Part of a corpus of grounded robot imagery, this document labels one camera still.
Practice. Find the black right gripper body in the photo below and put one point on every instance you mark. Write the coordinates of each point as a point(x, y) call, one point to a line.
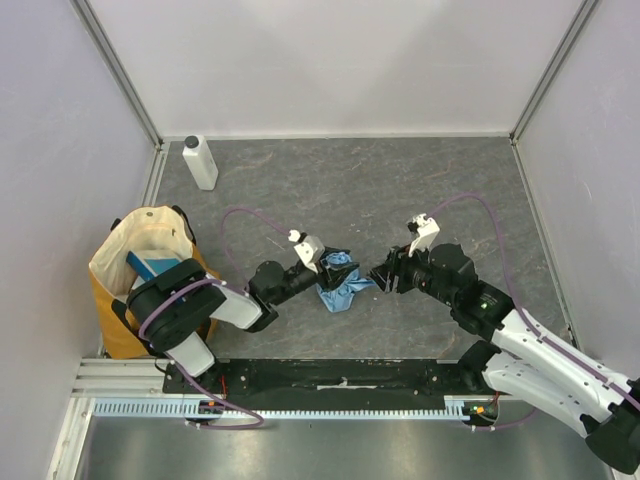
point(395, 272)

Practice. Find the light blue folding umbrella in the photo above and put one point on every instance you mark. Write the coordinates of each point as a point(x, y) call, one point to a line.
point(345, 281)

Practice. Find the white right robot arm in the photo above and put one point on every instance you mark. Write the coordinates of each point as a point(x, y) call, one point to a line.
point(518, 356)

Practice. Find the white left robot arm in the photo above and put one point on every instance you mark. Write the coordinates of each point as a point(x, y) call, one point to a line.
point(172, 299)

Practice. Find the yellow canvas tote bag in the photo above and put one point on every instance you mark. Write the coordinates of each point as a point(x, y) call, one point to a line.
point(111, 277)

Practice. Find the blue book in bag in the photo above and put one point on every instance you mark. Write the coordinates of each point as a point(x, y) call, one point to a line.
point(148, 264)

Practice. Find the white plastic bottle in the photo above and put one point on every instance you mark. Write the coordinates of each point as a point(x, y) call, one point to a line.
point(199, 159)

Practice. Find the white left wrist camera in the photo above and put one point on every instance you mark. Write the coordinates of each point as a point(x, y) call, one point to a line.
point(308, 248)

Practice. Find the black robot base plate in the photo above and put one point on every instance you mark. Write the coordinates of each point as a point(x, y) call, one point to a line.
point(244, 377)

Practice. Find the aluminium corner post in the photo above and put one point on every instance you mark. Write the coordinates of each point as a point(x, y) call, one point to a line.
point(572, 34)
point(98, 34)

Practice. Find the left aluminium corner post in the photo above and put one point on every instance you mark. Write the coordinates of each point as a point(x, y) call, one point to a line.
point(98, 34)

